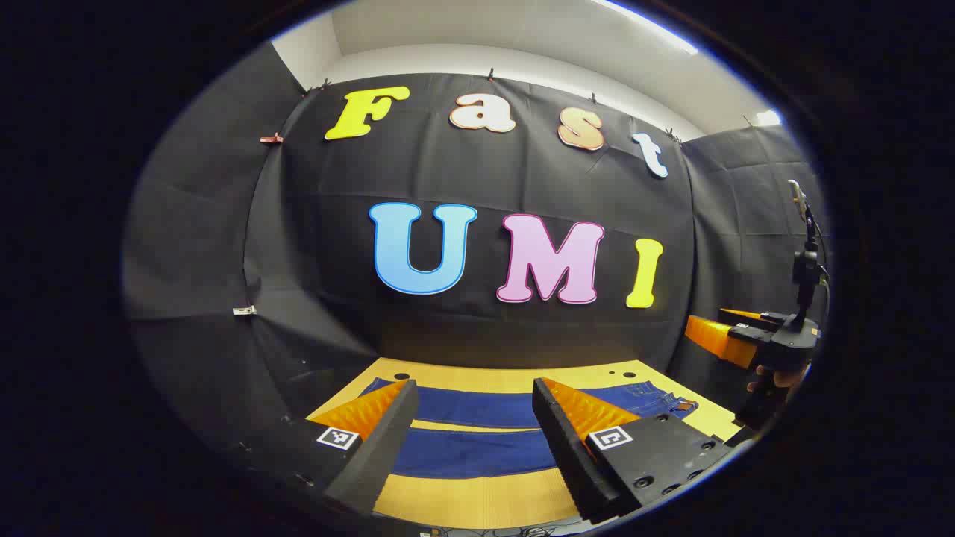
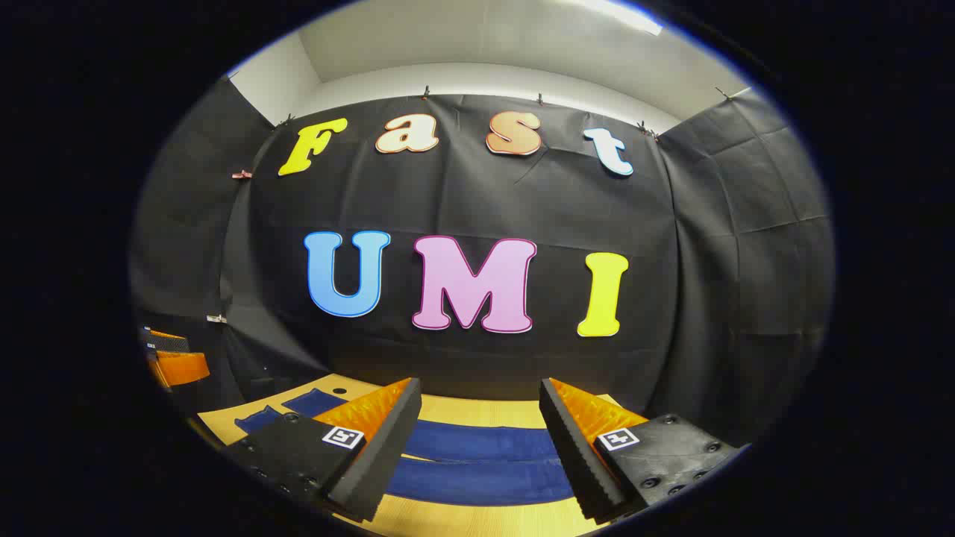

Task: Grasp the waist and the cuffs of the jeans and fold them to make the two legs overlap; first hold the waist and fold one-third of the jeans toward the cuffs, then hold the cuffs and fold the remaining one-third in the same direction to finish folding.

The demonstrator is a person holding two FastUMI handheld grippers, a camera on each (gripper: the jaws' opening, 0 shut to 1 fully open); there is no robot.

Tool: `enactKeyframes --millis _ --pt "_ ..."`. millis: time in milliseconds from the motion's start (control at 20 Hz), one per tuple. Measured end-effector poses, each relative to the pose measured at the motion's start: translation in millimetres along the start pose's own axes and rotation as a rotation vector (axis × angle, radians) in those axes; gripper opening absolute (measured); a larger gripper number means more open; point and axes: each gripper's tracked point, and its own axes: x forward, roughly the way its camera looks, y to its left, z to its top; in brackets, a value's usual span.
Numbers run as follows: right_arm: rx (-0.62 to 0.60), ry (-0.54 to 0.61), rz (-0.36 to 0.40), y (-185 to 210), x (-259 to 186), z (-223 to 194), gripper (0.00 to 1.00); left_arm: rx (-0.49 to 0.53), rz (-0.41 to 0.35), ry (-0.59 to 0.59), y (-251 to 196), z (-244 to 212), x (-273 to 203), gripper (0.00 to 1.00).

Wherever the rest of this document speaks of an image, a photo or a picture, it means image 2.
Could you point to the black backdrop cloth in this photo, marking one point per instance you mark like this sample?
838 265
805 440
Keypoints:
477 194

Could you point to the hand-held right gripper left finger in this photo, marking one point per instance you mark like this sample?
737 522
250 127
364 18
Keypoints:
380 455

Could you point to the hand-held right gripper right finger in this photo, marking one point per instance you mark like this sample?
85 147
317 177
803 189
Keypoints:
578 455

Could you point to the blue denim jeans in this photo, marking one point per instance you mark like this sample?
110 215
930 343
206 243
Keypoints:
477 447

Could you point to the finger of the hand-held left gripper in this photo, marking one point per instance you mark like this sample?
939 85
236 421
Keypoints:
166 341
179 369

